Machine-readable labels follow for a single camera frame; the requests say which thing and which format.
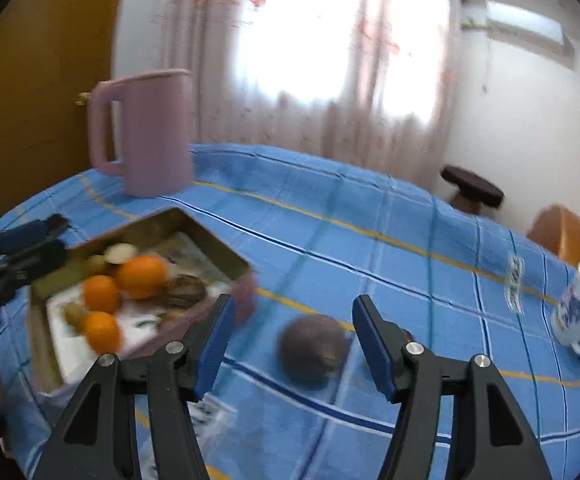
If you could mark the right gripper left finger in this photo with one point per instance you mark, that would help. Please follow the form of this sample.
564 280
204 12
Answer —
95 436

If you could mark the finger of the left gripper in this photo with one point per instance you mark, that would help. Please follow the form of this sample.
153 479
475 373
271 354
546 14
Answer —
16 239
25 267

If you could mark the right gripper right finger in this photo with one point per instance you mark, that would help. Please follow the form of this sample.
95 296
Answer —
491 437

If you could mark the large orange mandarin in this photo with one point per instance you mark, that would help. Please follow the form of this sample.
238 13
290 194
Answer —
142 277

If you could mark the dark brown chestnut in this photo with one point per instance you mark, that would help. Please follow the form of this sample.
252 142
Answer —
184 291

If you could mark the round purple fruit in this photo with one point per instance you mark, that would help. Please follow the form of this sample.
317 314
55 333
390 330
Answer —
312 349

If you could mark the cut purple yam piece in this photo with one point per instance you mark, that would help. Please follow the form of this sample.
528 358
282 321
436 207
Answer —
408 336

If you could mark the black smartphone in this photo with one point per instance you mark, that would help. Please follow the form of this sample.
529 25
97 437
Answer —
56 224

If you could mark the pink metal tin box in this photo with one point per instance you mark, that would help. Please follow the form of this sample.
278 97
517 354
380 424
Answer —
143 233

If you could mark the printed leaflet in tin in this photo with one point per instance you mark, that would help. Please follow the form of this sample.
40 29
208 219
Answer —
137 319

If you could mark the brown wooden door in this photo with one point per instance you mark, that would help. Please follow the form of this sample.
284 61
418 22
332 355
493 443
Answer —
50 50

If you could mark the brass door knob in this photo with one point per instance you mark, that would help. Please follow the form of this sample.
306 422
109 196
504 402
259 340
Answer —
83 98

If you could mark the blue plaid tablecloth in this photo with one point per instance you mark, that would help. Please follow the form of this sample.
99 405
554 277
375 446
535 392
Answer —
318 234

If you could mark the pink electric kettle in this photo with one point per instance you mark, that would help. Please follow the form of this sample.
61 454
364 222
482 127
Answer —
155 130

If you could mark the orange wooden chair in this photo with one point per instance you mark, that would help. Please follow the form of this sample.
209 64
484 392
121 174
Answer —
557 229

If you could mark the dark round stool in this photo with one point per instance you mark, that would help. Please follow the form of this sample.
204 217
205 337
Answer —
473 192

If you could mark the floral sheer curtain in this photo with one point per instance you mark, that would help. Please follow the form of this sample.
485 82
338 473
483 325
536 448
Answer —
366 82

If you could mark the white air conditioner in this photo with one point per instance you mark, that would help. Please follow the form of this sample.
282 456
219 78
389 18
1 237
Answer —
521 28

